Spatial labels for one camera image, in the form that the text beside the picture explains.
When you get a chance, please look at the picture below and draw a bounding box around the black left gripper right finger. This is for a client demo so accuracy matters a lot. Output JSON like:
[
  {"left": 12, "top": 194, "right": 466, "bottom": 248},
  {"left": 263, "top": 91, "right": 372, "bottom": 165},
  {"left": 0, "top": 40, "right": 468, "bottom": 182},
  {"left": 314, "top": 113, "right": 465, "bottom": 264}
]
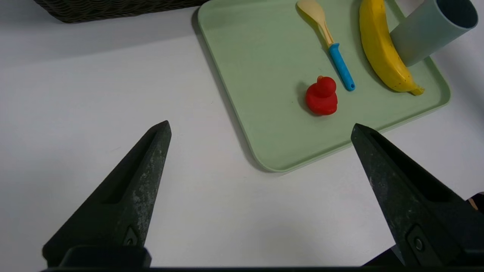
[{"left": 351, "top": 123, "right": 484, "bottom": 267}]

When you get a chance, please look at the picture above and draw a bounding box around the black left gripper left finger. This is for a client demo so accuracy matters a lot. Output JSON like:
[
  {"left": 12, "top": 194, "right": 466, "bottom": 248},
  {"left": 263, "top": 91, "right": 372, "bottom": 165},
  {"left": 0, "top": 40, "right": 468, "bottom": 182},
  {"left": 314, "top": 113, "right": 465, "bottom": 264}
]
[{"left": 42, "top": 120, "right": 172, "bottom": 267}]

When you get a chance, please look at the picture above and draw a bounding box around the red rubber duck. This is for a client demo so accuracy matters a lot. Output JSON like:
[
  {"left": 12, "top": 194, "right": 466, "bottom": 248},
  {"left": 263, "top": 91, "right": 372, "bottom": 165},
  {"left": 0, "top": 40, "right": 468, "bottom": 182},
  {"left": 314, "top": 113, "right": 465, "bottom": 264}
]
[{"left": 306, "top": 76, "right": 338, "bottom": 116}]

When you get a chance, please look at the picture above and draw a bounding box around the wooden spoon with blue handle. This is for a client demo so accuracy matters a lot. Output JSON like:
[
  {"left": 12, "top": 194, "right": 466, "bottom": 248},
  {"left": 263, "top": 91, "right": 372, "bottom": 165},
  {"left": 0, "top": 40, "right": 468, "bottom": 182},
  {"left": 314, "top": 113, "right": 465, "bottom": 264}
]
[{"left": 297, "top": 0, "right": 356, "bottom": 91}]

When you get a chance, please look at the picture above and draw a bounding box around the dark brown wicker basket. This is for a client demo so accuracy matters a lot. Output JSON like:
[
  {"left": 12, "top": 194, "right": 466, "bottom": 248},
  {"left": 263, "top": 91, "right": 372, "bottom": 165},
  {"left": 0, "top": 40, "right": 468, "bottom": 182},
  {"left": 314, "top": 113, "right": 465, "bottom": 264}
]
[{"left": 33, "top": 0, "right": 208, "bottom": 23}]

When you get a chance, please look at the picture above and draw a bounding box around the yellow banana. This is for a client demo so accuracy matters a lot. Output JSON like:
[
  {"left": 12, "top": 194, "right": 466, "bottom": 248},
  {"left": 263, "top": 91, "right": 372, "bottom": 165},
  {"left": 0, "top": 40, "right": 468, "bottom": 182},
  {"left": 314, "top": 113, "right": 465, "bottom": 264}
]
[{"left": 359, "top": 0, "right": 425, "bottom": 96}]

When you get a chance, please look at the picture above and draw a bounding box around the light green plastic tray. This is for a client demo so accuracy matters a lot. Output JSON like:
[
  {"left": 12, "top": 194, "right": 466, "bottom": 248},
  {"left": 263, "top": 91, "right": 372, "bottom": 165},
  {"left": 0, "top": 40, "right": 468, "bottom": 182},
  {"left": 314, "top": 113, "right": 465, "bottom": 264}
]
[{"left": 197, "top": 0, "right": 451, "bottom": 173}]

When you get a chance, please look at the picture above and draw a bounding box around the grey blue plastic cup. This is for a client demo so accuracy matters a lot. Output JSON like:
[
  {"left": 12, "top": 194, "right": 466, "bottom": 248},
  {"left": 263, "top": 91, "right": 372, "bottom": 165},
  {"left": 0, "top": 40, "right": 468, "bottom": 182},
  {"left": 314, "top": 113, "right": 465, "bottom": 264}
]
[{"left": 389, "top": 0, "right": 479, "bottom": 67}]

